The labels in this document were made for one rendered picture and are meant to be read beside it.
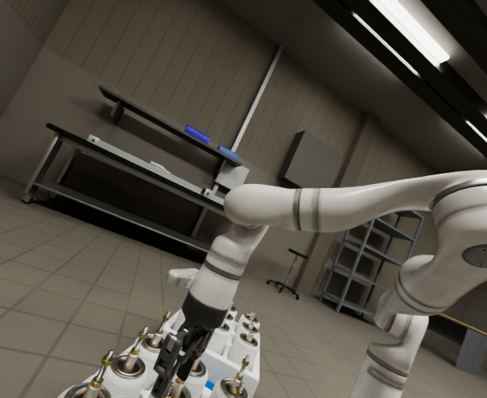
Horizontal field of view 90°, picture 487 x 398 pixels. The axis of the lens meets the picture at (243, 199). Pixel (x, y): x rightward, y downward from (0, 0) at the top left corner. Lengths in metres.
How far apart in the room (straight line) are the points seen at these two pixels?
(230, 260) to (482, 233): 0.31
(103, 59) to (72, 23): 0.51
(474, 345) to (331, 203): 5.52
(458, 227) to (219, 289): 0.32
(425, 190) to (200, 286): 0.35
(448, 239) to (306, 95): 4.43
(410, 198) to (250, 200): 0.23
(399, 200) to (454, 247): 0.08
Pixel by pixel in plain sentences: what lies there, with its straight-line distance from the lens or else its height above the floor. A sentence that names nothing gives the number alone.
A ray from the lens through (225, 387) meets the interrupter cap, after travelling 0.76.
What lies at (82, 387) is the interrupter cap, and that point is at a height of 0.25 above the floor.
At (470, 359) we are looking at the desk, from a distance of 5.85.
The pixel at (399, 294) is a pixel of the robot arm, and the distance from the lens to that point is 0.59.
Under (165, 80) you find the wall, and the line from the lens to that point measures 3.99.
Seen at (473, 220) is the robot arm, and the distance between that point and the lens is 0.37.
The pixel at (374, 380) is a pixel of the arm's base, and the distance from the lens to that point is 0.77.
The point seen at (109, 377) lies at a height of 0.25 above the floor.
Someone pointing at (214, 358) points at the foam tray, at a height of 0.18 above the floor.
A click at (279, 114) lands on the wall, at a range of 4.35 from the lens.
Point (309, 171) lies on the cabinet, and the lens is 4.17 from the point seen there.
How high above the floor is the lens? 0.63
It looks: 6 degrees up
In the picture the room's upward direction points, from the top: 24 degrees clockwise
